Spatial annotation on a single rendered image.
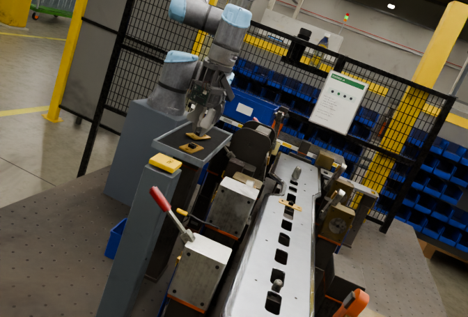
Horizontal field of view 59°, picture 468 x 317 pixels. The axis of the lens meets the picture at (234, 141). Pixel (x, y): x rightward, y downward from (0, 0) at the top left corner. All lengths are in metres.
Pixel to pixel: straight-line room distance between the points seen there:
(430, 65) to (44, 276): 2.05
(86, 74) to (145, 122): 2.71
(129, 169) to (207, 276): 0.87
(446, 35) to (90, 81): 3.08
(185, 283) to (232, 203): 0.27
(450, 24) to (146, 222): 1.96
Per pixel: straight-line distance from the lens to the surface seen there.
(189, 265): 0.86
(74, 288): 1.25
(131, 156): 1.63
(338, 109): 2.38
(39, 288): 1.24
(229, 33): 1.09
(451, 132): 3.89
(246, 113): 2.22
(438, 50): 2.48
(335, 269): 1.10
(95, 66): 4.20
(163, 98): 1.58
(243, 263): 0.99
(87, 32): 4.25
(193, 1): 1.21
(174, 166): 0.93
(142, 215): 0.97
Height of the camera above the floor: 1.49
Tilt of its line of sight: 15 degrees down
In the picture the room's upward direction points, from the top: 21 degrees clockwise
